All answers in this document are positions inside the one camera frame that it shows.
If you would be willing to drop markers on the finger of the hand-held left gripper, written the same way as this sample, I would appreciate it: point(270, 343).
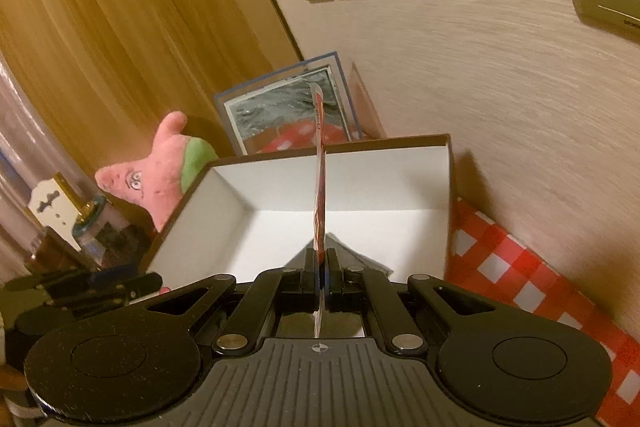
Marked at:
point(45, 281)
point(100, 292)

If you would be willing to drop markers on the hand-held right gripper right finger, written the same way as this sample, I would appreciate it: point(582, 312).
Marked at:
point(333, 279)

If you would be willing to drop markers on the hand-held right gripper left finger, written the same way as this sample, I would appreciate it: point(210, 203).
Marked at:
point(312, 279)

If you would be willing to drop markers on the red packet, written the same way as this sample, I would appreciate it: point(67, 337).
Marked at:
point(320, 187)

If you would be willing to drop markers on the white cardboard box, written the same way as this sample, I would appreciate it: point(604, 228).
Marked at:
point(270, 187)

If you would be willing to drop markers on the dark brown bottle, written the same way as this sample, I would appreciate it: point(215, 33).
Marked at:
point(55, 254)

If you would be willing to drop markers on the glass jar with dark lid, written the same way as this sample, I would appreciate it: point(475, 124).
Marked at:
point(107, 232)

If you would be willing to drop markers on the pink starfish plush toy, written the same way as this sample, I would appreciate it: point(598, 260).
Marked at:
point(160, 177)

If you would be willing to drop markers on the blue framed picture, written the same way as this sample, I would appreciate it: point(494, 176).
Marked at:
point(280, 117)

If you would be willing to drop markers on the red checkered tablecloth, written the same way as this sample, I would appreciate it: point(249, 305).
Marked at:
point(500, 257)

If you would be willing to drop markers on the wooden cabinet panel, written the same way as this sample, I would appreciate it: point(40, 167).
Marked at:
point(125, 17)

